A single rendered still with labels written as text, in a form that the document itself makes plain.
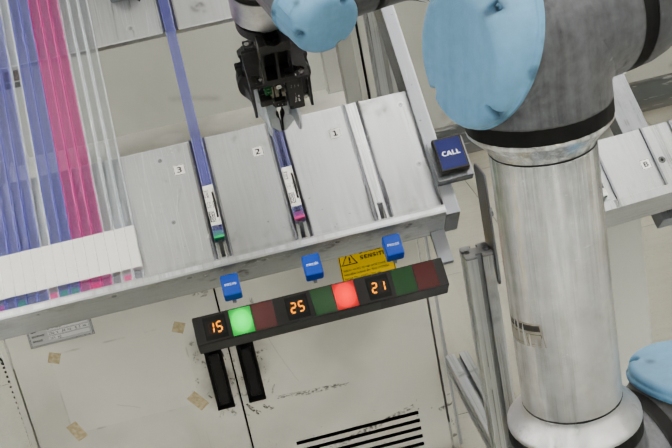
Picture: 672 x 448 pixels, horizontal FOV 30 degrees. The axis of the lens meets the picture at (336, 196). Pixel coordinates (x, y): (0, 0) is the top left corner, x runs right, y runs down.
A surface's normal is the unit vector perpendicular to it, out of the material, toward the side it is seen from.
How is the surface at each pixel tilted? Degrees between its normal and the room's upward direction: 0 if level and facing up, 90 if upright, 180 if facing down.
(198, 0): 44
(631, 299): 90
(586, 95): 91
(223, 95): 90
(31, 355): 90
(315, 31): 117
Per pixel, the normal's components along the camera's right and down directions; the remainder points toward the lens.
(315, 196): -0.01, -0.41
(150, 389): 0.17, 0.36
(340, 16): 0.51, 0.64
